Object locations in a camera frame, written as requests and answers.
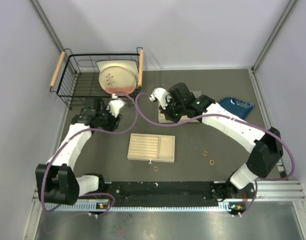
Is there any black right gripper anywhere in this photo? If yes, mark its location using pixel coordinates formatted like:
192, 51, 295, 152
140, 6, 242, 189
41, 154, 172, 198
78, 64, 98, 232
159, 97, 186, 125

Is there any beige ring slot tray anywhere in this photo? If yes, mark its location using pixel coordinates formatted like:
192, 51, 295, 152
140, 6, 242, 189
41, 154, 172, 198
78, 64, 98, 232
127, 133, 175, 163

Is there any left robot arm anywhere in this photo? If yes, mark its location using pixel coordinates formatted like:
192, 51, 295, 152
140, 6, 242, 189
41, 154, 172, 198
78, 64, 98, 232
36, 98, 125, 205

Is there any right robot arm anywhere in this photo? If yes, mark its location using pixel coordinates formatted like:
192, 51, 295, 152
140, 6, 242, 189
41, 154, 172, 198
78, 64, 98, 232
151, 82, 283, 198

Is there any round pink white plate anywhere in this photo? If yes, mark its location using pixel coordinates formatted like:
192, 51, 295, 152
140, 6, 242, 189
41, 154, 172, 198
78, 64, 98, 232
99, 65, 137, 95

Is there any blue leaf shaped dish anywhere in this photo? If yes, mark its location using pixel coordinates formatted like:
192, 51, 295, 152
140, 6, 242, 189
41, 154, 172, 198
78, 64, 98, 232
219, 97, 255, 120

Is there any square white plate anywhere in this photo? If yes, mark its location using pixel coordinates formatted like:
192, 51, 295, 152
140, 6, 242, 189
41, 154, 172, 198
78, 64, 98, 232
96, 59, 139, 81

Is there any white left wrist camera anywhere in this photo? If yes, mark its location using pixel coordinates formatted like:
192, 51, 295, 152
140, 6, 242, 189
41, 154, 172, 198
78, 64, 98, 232
106, 94, 125, 118

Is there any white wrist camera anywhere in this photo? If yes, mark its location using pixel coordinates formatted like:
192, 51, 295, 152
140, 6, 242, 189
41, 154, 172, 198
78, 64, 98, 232
106, 94, 125, 118
149, 87, 172, 110

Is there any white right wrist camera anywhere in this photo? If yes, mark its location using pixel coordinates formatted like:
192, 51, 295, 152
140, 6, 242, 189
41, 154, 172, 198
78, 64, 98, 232
149, 87, 172, 110

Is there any black wire dish rack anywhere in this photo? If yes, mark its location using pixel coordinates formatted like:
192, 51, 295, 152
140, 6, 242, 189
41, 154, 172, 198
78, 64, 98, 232
50, 47, 144, 109

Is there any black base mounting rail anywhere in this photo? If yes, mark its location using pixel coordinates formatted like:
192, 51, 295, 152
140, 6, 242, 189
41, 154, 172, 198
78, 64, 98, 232
102, 181, 246, 208

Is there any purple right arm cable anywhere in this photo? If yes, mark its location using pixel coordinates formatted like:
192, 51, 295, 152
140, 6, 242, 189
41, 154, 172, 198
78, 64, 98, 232
135, 92, 296, 218

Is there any aluminium frame rail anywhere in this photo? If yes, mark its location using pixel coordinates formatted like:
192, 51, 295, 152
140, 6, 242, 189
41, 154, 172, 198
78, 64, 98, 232
34, 180, 304, 216

